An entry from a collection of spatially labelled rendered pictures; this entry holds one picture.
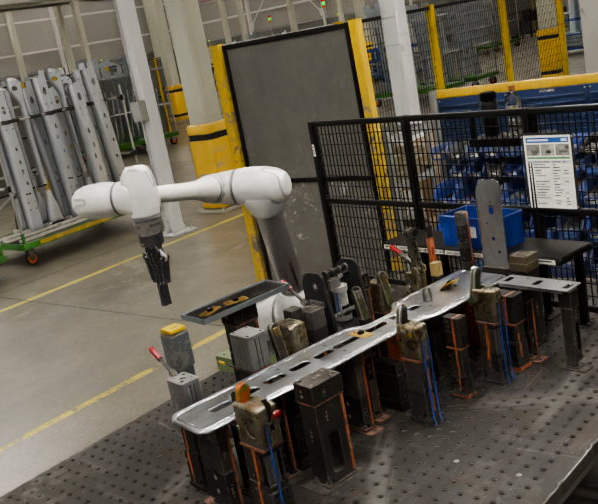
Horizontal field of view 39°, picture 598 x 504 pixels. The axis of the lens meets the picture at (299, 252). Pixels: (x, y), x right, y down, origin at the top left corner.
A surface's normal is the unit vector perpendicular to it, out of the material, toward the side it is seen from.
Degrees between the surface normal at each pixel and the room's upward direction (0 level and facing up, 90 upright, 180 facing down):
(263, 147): 91
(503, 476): 0
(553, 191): 90
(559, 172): 90
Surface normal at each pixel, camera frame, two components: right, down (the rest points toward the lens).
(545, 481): -0.18, -0.95
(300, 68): -0.65, 0.29
